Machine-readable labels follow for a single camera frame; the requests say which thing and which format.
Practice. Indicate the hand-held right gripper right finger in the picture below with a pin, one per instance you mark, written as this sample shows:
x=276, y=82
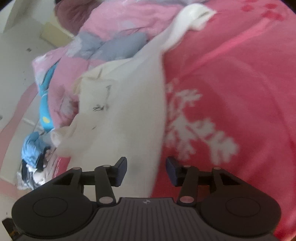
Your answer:
x=172, y=171

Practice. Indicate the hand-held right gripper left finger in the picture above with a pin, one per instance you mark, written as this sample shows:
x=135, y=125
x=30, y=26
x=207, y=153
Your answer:
x=121, y=171

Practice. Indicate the white fluffy sweater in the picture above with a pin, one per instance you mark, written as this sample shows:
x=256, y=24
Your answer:
x=129, y=111

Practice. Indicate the black folded garment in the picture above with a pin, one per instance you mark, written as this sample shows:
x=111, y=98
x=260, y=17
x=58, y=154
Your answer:
x=41, y=160

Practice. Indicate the cream folded garments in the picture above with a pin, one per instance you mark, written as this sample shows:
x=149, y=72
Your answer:
x=39, y=178

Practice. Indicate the blue quilt with yellow dots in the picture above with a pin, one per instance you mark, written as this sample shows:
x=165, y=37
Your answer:
x=46, y=104

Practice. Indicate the pink floral bed blanket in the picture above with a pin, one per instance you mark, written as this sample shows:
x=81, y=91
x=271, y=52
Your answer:
x=231, y=69

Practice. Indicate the pink grey floral quilt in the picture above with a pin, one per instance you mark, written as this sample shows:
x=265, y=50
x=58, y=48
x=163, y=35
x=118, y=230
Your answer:
x=115, y=23

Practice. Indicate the cream wardrobe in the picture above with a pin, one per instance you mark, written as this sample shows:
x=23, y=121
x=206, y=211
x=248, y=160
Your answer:
x=55, y=34

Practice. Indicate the purple garment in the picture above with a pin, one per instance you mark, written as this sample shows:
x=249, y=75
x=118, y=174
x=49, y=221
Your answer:
x=74, y=14

